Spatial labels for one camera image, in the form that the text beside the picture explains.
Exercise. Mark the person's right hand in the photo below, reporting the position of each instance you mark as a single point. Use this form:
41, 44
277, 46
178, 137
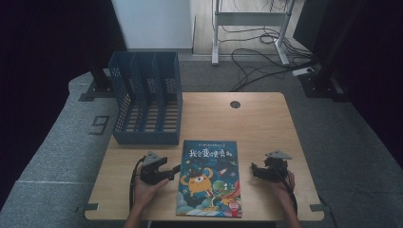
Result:
283, 189

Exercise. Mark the blue plastic file rack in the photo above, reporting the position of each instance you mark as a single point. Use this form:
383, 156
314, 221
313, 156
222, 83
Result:
149, 104

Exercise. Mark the black metal stand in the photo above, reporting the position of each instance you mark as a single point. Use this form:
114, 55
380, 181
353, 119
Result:
320, 82
99, 82

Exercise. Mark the white power strip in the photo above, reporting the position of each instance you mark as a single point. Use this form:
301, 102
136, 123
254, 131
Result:
302, 71

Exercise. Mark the person's left hand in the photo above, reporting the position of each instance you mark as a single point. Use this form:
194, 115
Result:
144, 193

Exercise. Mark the blue monster picture book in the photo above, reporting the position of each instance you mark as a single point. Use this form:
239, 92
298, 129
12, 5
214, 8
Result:
207, 180

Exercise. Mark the white panel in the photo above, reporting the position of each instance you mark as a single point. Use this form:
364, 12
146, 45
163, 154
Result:
152, 23

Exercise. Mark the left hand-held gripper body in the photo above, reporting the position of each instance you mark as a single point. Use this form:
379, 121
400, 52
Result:
150, 172

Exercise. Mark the white metal desk frame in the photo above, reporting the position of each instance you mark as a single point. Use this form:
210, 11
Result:
250, 18

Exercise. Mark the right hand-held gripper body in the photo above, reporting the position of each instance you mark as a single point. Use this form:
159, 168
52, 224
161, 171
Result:
277, 167

